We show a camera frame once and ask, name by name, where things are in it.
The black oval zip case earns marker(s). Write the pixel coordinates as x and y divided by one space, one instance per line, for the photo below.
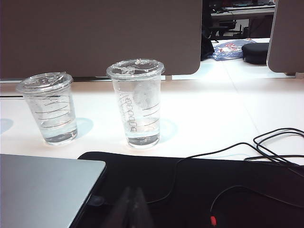
255 53

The medium clear plastic lidded cup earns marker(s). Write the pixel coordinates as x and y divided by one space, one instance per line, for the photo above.
52 114

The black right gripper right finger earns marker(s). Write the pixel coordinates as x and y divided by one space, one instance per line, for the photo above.
141 211

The blue printed plastic bag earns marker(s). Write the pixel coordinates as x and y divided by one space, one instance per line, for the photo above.
228 50

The narrow brown desk partition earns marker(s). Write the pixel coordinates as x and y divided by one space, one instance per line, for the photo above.
287 35

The black desk mat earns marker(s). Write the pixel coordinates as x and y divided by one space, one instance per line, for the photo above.
194 185

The black office chair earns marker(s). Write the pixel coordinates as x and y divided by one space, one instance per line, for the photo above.
223 28

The black fabric bag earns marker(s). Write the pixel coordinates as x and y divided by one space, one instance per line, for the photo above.
206 45

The wide brown desk partition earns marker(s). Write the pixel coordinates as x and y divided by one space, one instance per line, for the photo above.
95 35

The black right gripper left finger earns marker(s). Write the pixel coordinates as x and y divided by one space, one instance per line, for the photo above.
124 211

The white background desk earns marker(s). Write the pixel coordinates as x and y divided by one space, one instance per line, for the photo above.
237 12

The silver closed laptop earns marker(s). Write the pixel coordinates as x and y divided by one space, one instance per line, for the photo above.
42 190

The tall clear cup siren logo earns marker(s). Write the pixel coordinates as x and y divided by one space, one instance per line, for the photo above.
140 114

